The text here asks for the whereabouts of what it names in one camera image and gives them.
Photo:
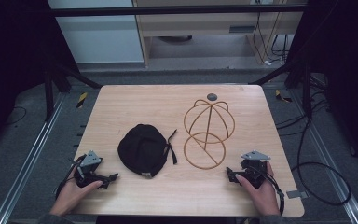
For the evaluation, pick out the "person's right hand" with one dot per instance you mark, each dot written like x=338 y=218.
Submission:
x=264 y=196

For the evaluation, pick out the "black cap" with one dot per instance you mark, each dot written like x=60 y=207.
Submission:
x=143 y=151

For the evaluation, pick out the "grey round table grommet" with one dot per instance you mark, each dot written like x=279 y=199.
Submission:
x=212 y=96

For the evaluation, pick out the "black metal stand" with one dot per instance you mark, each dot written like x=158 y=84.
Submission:
x=306 y=90
x=48 y=93

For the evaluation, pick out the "black curtain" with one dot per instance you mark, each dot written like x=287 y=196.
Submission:
x=9 y=62
x=348 y=62

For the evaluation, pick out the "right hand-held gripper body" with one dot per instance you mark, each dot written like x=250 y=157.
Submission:
x=254 y=168

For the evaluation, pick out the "yellow black tape marker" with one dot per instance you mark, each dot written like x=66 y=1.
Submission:
x=81 y=100
x=281 y=96

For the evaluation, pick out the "white cabinet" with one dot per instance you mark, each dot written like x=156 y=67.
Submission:
x=99 y=37

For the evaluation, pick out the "black horizontal bar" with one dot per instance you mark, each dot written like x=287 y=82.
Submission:
x=167 y=11

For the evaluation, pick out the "grey metal bracket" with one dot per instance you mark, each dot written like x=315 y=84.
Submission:
x=296 y=194

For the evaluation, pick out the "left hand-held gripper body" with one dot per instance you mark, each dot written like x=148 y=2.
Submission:
x=88 y=160

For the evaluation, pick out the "person's left hand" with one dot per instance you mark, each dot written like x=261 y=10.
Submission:
x=71 y=194

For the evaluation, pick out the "light wooden desk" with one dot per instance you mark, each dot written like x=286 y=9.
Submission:
x=199 y=28

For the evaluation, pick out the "aluminium floor rail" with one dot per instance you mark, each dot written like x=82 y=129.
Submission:
x=332 y=165
x=28 y=161

